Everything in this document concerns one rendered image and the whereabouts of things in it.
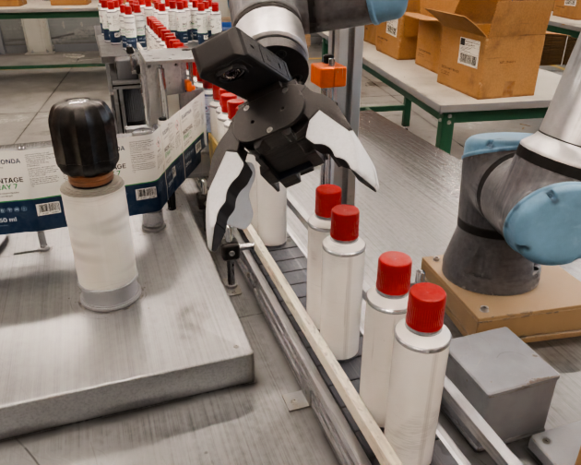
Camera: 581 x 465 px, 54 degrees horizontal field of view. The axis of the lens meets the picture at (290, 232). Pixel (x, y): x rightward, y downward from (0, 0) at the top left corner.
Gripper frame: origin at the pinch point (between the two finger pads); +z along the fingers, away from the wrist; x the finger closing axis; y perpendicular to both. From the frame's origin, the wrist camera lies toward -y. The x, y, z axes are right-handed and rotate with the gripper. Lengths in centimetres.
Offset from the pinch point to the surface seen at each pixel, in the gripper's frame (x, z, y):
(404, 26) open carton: -6, -215, 180
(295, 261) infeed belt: 17, -21, 43
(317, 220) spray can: 5.0, -13.9, 22.2
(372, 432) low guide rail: 3.4, 12.5, 22.9
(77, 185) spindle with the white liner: 32.6, -23.4, 8.9
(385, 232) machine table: 6, -34, 65
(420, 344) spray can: -5.4, 8.1, 13.8
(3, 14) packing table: 329, -460, 178
